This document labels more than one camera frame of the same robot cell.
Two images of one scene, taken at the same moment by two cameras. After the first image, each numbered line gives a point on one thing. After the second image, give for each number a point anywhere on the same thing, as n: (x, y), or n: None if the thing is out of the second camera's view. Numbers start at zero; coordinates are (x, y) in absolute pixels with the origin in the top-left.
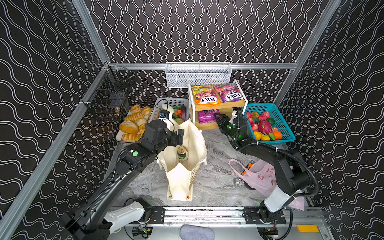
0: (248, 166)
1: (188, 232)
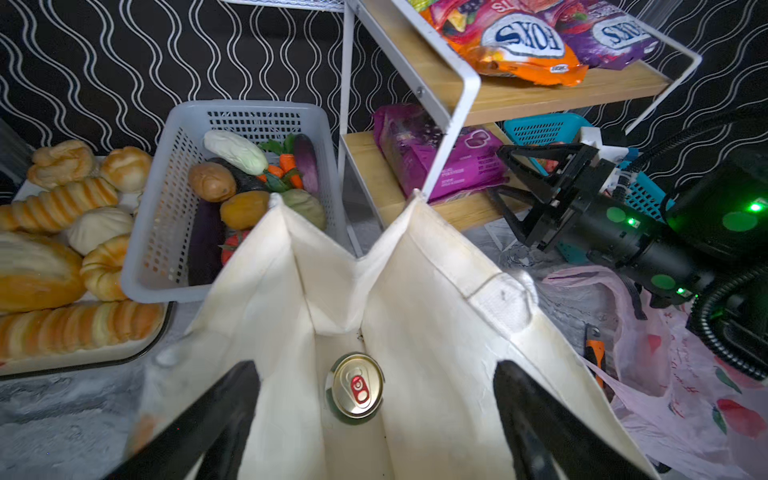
0: (595, 350)
1: None
